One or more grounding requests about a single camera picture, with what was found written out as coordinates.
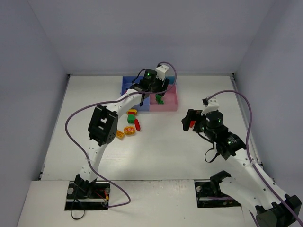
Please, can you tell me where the red lego brick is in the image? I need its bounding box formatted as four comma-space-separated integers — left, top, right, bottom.
134, 119, 141, 131

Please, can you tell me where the green curved lego brick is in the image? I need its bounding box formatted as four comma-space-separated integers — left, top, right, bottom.
155, 94, 163, 102

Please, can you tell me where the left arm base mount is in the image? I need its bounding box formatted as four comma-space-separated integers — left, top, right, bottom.
64, 182, 111, 211

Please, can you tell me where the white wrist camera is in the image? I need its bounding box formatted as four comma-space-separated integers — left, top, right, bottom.
155, 64, 169, 81
201, 97, 219, 116

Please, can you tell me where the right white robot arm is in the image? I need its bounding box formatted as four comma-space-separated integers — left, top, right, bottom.
181, 109, 302, 227

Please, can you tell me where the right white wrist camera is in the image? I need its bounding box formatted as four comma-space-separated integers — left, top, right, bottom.
201, 97, 219, 116

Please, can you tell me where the teal container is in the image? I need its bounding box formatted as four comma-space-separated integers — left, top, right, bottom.
166, 76, 175, 85

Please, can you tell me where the yellow printed round lego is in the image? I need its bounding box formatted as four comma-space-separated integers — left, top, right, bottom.
124, 126, 136, 136

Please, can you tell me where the yellow flat lego brick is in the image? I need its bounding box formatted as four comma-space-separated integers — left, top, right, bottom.
116, 130, 125, 140

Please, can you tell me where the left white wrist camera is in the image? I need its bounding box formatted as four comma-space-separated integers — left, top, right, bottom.
155, 64, 169, 81

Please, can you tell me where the pink container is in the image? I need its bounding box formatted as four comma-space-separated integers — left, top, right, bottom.
149, 85, 178, 112

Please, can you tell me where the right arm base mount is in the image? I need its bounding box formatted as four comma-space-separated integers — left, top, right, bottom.
194, 180, 241, 209

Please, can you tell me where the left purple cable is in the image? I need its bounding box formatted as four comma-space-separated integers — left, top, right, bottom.
65, 61, 178, 209

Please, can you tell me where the yellow red green lego stack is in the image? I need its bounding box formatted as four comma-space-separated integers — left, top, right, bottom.
126, 108, 137, 124

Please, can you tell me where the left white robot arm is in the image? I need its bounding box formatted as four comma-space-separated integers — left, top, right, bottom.
74, 64, 169, 193

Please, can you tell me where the red yellow green lego assembly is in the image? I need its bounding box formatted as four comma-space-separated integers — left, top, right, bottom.
189, 121, 196, 128

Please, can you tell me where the large blue container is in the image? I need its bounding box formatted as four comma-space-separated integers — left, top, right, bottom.
120, 81, 149, 111

